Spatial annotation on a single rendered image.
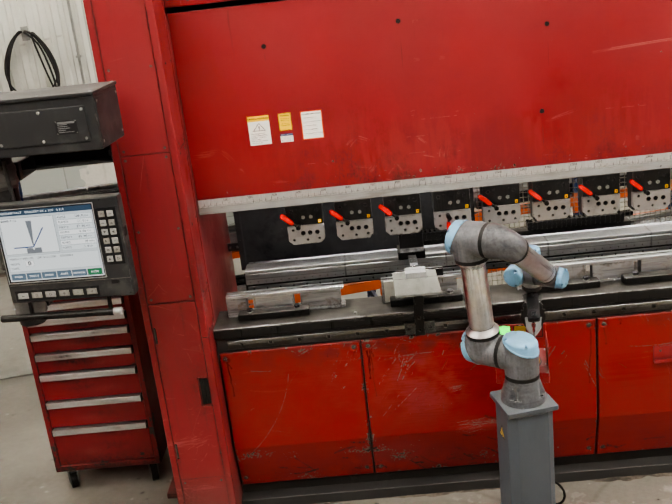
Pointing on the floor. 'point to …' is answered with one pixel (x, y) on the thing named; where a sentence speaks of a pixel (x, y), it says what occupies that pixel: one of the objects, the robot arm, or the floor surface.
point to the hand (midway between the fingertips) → (533, 334)
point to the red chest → (97, 387)
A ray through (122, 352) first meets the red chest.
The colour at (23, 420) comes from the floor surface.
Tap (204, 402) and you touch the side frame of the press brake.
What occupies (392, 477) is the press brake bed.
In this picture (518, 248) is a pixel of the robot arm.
